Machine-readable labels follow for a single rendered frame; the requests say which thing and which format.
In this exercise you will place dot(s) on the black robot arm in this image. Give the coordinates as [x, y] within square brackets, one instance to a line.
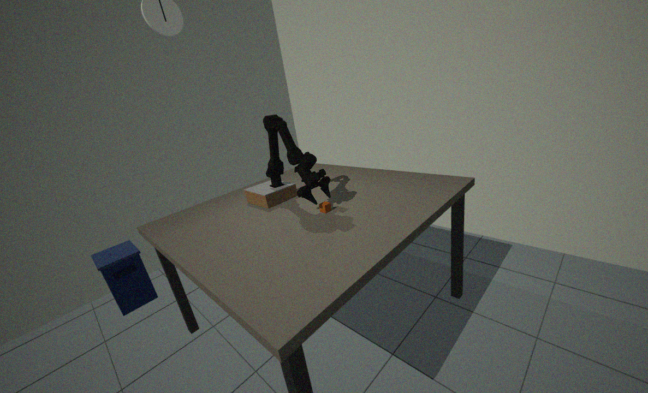
[274, 124]

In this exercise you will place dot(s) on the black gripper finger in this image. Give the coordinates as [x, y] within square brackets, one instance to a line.
[308, 195]
[325, 189]

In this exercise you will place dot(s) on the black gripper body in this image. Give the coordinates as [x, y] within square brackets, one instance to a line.
[309, 185]

